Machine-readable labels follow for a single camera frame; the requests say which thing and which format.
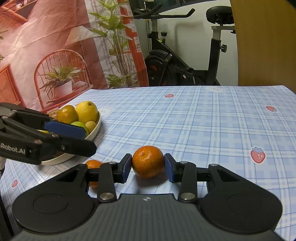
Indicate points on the green lime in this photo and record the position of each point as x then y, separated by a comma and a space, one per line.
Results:
78, 124

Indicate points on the brownish yellow fruit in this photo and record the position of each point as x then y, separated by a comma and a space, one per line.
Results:
53, 114

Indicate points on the black exercise bike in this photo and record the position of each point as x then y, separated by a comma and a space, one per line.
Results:
161, 69

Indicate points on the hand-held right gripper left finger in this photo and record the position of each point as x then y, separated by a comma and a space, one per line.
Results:
127, 166

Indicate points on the large yellow lemon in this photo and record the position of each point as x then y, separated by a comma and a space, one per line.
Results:
87, 112

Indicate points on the greenish orange mandarin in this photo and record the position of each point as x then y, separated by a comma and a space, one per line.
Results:
67, 114

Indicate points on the cream fruit plate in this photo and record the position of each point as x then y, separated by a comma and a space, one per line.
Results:
93, 133

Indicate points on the wall poster with plants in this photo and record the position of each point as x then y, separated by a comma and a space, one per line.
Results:
46, 34

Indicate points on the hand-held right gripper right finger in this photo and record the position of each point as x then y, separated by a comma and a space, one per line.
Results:
170, 169

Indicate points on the small yellow green fruit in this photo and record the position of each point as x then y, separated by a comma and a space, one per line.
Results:
90, 125

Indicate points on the brown wooden panel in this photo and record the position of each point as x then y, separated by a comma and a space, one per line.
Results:
266, 46

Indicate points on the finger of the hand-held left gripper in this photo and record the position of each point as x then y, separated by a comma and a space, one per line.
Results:
78, 148
64, 129

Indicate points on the dark window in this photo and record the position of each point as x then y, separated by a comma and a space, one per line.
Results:
185, 2

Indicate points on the blue plaid tablecloth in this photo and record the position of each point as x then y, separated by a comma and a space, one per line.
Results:
208, 127

